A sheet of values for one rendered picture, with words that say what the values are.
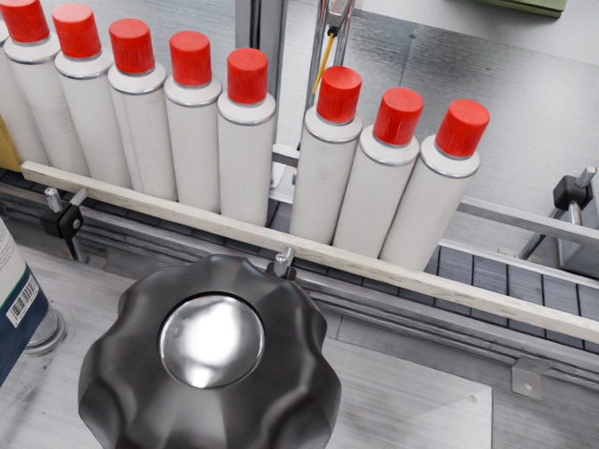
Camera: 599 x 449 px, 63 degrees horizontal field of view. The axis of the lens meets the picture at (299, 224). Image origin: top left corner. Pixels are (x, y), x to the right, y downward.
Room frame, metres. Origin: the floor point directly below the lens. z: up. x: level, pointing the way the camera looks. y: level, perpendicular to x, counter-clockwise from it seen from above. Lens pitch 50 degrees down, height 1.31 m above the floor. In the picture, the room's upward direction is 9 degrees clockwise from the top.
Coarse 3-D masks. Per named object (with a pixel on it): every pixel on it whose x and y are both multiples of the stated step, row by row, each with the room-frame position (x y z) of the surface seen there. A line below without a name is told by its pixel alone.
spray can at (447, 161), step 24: (456, 120) 0.31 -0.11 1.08; (480, 120) 0.31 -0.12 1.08; (432, 144) 0.32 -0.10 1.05; (456, 144) 0.31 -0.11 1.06; (432, 168) 0.30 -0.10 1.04; (456, 168) 0.30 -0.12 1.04; (408, 192) 0.31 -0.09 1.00; (432, 192) 0.30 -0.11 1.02; (456, 192) 0.30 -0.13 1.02; (408, 216) 0.31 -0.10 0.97; (432, 216) 0.30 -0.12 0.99; (384, 240) 0.33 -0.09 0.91; (408, 240) 0.30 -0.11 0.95; (432, 240) 0.30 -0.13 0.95; (408, 264) 0.30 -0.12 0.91
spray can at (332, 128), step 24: (336, 72) 0.35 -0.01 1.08; (336, 96) 0.33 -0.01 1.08; (312, 120) 0.33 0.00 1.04; (336, 120) 0.33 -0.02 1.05; (360, 120) 0.35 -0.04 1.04; (312, 144) 0.32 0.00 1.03; (336, 144) 0.32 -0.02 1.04; (312, 168) 0.32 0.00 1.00; (336, 168) 0.32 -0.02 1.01; (312, 192) 0.32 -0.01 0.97; (336, 192) 0.32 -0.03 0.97; (312, 216) 0.32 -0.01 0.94; (336, 216) 0.33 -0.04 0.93; (312, 240) 0.32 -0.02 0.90
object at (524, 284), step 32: (64, 192) 0.35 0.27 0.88; (160, 224) 0.32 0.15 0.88; (288, 224) 0.35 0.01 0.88; (256, 256) 0.31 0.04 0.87; (448, 256) 0.34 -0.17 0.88; (384, 288) 0.29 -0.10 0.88; (480, 288) 0.31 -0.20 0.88; (512, 288) 0.31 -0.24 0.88; (544, 288) 0.32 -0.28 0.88; (576, 288) 0.33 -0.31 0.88; (480, 320) 0.27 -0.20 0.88; (512, 320) 0.27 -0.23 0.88
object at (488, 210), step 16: (272, 160) 0.38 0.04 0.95; (288, 160) 0.37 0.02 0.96; (464, 208) 0.35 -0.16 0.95; (480, 208) 0.35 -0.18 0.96; (496, 208) 0.35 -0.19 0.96; (512, 208) 0.35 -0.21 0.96; (512, 224) 0.34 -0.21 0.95; (528, 224) 0.34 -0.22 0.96; (544, 224) 0.34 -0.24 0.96; (560, 224) 0.34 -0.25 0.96; (576, 224) 0.34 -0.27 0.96; (576, 240) 0.33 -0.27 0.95; (592, 240) 0.33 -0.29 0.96
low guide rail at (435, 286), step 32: (96, 192) 0.33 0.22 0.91; (128, 192) 0.33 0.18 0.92; (192, 224) 0.31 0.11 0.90; (224, 224) 0.31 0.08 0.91; (320, 256) 0.29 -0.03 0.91; (352, 256) 0.30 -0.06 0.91; (416, 288) 0.28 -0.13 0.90; (448, 288) 0.28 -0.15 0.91; (544, 320) 0.26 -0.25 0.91; (576, 320) 0.26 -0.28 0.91
